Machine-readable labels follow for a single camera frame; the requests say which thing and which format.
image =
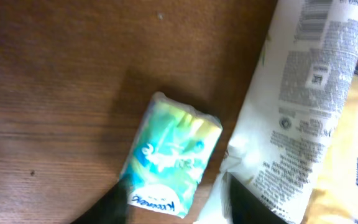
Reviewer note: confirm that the white tube brown cap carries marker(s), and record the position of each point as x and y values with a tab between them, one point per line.
291	109

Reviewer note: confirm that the yellow white wipes bag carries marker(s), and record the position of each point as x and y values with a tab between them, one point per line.
335	197

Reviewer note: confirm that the green tissue pack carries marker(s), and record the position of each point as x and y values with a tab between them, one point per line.
169	155

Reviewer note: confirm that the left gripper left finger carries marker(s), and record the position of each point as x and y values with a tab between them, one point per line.
111	208

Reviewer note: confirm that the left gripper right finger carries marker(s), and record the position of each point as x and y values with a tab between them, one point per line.
246	208

